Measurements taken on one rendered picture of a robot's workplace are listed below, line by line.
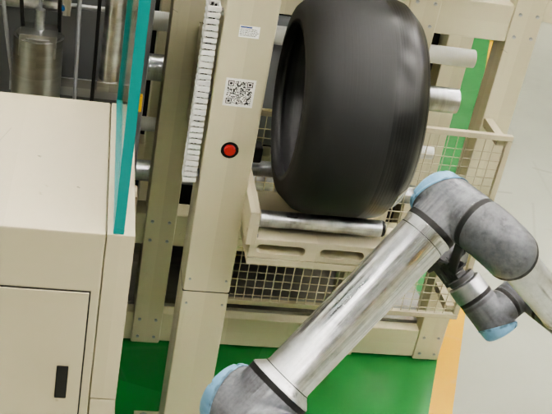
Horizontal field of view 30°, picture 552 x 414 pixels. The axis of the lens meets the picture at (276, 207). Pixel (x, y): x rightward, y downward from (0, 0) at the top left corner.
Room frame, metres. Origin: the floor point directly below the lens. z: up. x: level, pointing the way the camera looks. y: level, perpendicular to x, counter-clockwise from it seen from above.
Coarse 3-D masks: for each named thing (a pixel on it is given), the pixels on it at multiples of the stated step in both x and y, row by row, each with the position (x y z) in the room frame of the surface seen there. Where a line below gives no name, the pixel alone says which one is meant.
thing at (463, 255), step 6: (456, 246) 2.18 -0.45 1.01; (456, 252) 2.18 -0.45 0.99; (462, 252) 2.18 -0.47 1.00; (456, 258) 2.19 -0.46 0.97; (462, 258) 2.20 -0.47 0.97; (450, 264) 2.21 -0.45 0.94; (456, 264) 2.19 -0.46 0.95; (462, 264) 2.22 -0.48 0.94; (450, 270) 2.21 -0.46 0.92; (456, 270) 2.20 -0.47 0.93
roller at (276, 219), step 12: (264, 216) 2.31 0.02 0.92; (276, 216) 2.32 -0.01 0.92; (288, 216) 2.33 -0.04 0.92; (300, 216) 2.34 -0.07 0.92; (312, 216) 2.35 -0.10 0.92; (324, 216) 2.36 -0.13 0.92; (336, 216) 2.38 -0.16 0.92; (288, 228) 2.33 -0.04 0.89; (300, 228) 2.33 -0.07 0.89; (312, 228) 2.34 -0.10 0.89; (324, 228) 2.34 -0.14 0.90; (336, 228) 2.35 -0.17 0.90; (348, 228) 2.36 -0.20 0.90; (360, 228) 2.36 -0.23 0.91; (372, 228) 2.37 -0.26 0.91; (384, 228) 2.38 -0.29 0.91
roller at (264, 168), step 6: (252, 162) 2.59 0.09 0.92; (264, 162) 2.61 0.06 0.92; (270, 162) 2.61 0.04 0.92; (252, 168) 2.58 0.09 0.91; (258, 168) 2.59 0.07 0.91; (264, 168) 2.59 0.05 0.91; (270, 168) 2.59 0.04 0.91; (258, 174) 2.59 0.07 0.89; (264, 174) 2.59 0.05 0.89; (270, 174) 2.59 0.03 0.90
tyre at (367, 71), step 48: (336, 0) 2.46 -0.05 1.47; (384, 0) 2.53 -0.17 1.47; (288, 48) 2.66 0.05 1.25; (336, 48) 2.31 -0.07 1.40; (384, 48) 2.34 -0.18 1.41; (288, 96) 2.72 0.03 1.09; (336, 96) 2.24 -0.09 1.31; (384, 96) 2.26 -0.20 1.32; (288, 144) 2.65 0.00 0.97; (336, 144) 2.21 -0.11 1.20; (384, 144) 2.23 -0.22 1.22; (288, 192) 2.30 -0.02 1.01; (336, 192) 2.24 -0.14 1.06; (384, 192) 2.26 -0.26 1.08
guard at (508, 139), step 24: (456, 144) 2.93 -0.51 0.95; (504, 144) 2.97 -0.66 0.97; (480, 168) 2.95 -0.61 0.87; (240, 264) 2.80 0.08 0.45; (264, 264) 2.82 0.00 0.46; (264, 288) 2.82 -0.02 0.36; (432, 288) 2.94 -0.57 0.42; (408, 312) 2.92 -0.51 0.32; (432, 312) 2.94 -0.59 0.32; (456, 312) 2.96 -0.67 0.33
